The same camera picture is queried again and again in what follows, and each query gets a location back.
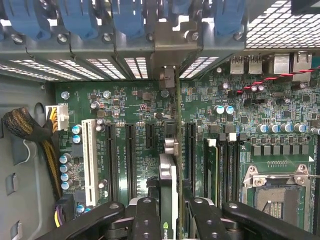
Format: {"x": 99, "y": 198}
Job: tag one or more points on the white expansion slot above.
{"x": 90, "y": 162}

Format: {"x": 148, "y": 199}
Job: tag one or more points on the white power connector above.
{"x": 61, "y": 117}

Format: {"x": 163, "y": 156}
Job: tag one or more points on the short black expansion slot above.
{"x": 150, "y": 135}

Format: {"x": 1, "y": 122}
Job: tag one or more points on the CPU socket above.
{"x": 275, "y": 200}

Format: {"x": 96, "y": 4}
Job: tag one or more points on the long black expansion slot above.
{"x": 191, "y": 155}
{"x": 131, "y": 162}
{"x": 111, "y": 162}

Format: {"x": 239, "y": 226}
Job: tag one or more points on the black RAM slot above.
{"x": 222, "y": 175}
{"x": 232, "y": 175}

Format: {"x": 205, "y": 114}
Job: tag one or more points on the open black PC case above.
{"x": 25, "y": 82}

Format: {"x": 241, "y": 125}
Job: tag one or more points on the RAM stick with white label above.
{"x": 213, "y": 170}

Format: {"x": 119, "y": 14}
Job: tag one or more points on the metal rear port block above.
{"x": 237, "y": 65}
{"x": 301, "y": 66}
{"x": 281, "y": 63}
{"x": 255, "y": 65}

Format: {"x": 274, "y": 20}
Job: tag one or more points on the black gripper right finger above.
{"x": 250, "y": 222}

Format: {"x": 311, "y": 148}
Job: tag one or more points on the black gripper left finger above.
{"x": 100, "y": 222}

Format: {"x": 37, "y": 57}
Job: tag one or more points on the green motherboard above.
{"x": 140, "y": 100}

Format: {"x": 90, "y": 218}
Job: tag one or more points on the blue card retention clip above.
{"x": 182, "y": 6}
{"x": 228, "y": 15}
{"x": 25, "y": 17}
{"x": 77, "y": 17}
{"x": 128, "y": 17}

